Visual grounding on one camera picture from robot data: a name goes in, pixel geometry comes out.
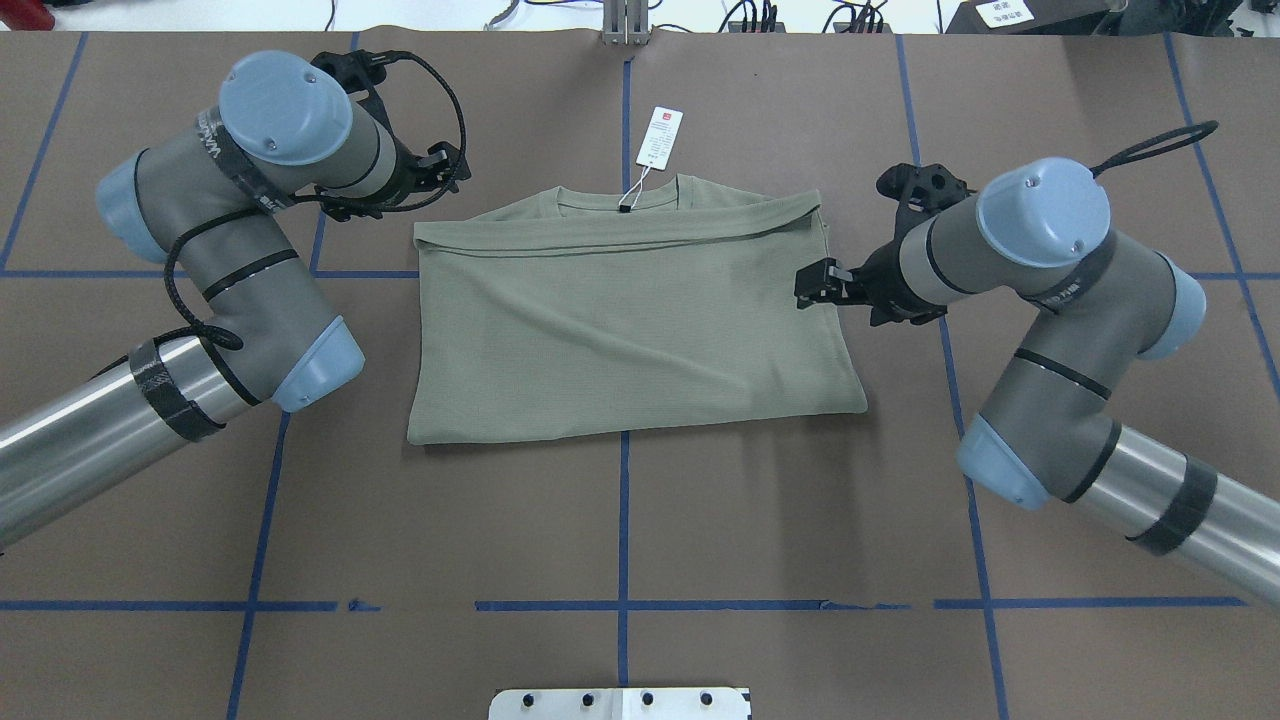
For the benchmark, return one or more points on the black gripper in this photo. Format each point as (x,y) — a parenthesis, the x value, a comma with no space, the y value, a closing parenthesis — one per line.
(399,177)
(878,281)

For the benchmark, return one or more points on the green long-sleeve shirt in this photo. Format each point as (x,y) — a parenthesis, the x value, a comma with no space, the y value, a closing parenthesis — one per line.
(561,315)

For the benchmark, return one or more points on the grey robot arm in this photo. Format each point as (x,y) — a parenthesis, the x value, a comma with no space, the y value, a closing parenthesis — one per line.
(1102,300)
(358,134)

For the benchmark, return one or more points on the white paper hang tag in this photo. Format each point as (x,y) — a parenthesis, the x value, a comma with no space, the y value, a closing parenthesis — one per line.
(659,139)

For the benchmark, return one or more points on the red cylindrical bottle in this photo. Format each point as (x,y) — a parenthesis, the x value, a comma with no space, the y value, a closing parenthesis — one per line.
(26,15)

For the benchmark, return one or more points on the aluminium camera post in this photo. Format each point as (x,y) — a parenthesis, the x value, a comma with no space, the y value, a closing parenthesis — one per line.
(626,23)

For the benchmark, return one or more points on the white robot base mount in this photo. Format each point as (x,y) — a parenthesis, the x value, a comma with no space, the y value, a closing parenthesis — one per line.
(623,703)

